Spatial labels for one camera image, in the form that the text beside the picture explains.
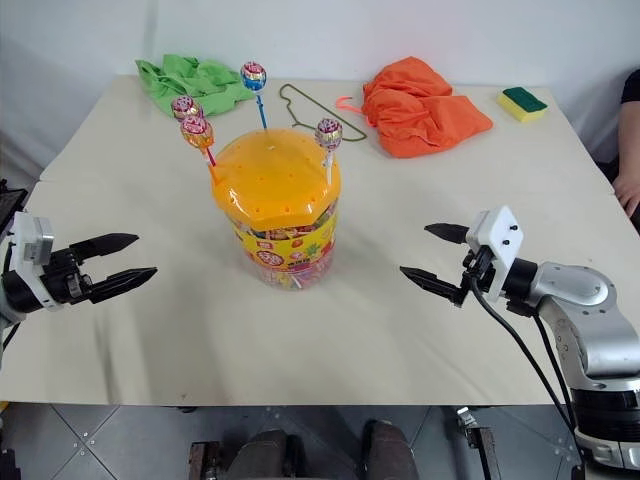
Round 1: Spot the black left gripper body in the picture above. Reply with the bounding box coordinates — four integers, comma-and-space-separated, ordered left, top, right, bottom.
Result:
40, 244, 95, 305

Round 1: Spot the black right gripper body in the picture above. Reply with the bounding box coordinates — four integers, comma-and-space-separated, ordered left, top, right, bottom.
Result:
459, 244, 497, 302

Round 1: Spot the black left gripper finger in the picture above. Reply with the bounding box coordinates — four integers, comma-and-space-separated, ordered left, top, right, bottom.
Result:
69, 232, 141, 262
88, 266, 159, 306

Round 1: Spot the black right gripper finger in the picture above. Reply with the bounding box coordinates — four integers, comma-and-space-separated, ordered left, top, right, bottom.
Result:
399, 265, 470, 308
424, 222, 472, 247

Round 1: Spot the orange wrapped lollipop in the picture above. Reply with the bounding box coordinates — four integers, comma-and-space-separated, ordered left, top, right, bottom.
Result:
179, 115, 222, 184

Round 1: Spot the purple lollipop with white stick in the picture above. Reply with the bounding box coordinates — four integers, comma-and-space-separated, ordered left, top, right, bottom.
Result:
314, 117, 345, 187

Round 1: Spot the pink wrapped lollipop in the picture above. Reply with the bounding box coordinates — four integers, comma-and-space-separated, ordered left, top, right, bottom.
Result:
170, 94, 205, 124

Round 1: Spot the lollipop jar with orange lid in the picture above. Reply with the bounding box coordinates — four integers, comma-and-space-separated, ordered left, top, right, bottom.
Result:
208, 128, 345, 292

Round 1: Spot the blue wrapped lollipop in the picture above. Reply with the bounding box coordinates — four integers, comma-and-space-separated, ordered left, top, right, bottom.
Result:
239, 60, 272, 132

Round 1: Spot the bystander bare hand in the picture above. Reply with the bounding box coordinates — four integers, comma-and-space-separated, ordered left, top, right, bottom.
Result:
612, 173, 640, 216

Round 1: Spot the orange cloth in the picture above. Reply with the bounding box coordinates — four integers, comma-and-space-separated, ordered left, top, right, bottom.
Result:
361, 55, 495, 160

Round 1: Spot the yellow sponge with green pad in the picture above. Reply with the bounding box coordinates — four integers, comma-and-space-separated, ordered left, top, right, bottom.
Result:
496, 85, 549, 124

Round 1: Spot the dark rounded shape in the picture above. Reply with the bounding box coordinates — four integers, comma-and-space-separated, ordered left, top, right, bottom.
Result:
360, 418, 420, 480

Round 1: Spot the green cloth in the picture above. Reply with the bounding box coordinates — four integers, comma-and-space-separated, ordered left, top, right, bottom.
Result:
134, 52, 257, 120

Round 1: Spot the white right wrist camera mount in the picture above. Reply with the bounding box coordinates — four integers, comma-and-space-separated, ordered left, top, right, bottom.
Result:
467, 205, 527, 304

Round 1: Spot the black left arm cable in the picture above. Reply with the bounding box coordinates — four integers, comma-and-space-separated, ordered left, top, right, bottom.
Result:
0, 322, 22, 371

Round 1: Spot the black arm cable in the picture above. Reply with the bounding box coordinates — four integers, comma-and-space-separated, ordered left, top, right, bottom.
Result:
0, 322, 22, 371
468, 277, 585, 469

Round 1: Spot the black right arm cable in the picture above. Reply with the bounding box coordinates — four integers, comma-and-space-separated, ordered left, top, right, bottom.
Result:
468, 277, 585, 469

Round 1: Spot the rusty metal table frame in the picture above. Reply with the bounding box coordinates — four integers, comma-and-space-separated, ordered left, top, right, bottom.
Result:
187, 439, 222, 480
455, 405, 502, 480

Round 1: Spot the olive wire hanger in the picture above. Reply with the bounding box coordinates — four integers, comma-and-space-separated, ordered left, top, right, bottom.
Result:
278, 83, 370, 144

